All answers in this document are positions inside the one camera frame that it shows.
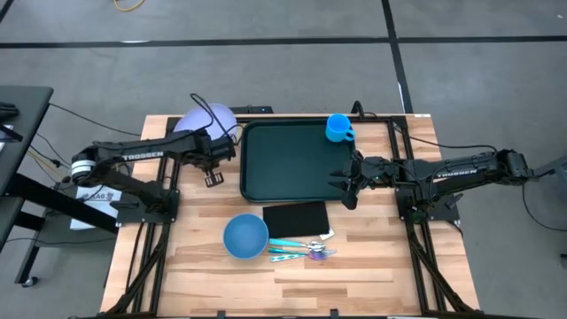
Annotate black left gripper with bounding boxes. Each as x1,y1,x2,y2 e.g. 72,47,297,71
194,134,238,188

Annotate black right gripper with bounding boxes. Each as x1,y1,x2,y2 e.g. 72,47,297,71
328,154,400,212

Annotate lavender plate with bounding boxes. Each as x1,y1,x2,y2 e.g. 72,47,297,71
173,103,239,144

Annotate cyan mug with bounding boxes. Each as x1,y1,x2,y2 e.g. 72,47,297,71
325,113,357,144

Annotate black cloth napkin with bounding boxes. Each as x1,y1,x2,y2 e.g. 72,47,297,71
262,201,336,242

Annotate spoon with teal handle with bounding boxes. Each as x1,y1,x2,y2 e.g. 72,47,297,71
268,237,328,253

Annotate blue bowl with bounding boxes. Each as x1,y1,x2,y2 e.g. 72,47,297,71
222,213,270,261

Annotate iridescent fork with blue handle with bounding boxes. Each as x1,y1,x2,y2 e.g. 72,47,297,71
268,246,329,261

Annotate knife with patterned handle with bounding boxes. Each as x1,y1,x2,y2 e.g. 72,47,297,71
270,249,338,263

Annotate dark green plastic tray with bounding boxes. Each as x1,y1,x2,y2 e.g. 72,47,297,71
239,118,361,204

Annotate black power strip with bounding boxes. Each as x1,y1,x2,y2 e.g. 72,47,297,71
229,105,275,115

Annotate white paper sheet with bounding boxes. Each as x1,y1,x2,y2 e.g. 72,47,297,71
69,183,123,231

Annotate black side table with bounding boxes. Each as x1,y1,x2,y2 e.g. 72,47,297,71
0,86,120,288

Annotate grey metal stand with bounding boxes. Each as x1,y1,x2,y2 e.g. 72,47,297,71
529,153,567,183

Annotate black camera cable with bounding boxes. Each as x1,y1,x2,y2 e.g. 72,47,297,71
190,92,245,147

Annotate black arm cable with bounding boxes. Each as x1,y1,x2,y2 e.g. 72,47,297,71
392,123,500,156

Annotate black floor cable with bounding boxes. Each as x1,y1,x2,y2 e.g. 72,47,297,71
522,183,567,232
48,102,143,137

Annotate yellow extension cable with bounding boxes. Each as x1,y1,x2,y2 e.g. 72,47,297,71
113,0,146,13

